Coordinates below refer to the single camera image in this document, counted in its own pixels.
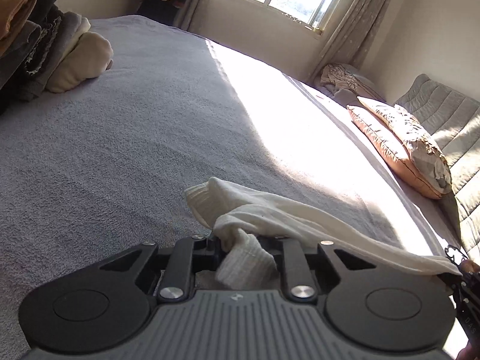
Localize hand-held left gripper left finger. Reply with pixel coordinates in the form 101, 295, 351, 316
99, 234, 226, 303

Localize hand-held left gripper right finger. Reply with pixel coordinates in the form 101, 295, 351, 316
259, 234, 377, 303

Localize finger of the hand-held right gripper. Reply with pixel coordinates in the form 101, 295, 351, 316
437, 245, 469, 290

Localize cream white pants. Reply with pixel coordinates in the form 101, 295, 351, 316
184, 176, 464, 289

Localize grey patterned crumpled pillow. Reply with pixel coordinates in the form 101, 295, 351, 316
356, 95, 453, 195

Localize grey quilted headboard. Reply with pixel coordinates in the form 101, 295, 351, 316
394, 73, 480, 267

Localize orange pillow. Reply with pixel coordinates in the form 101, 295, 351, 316
347, 104, 445, 200

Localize cream folded garment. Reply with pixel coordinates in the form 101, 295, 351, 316
47, 32, 114, 94

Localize grey patterned curtain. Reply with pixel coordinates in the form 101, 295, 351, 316
174, 0, 226, 31
319, 0, 394, 72

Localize white folded garment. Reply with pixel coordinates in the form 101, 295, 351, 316
71, 19, 91, 47

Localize grey folded sweater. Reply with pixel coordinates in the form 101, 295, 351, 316
19, 11, 91, 102

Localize black ruffled folded garment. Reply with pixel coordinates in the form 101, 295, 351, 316
15, 5, 62, 83

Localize orange-brown folded garment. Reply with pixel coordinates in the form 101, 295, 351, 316
0, 0, 38, 57

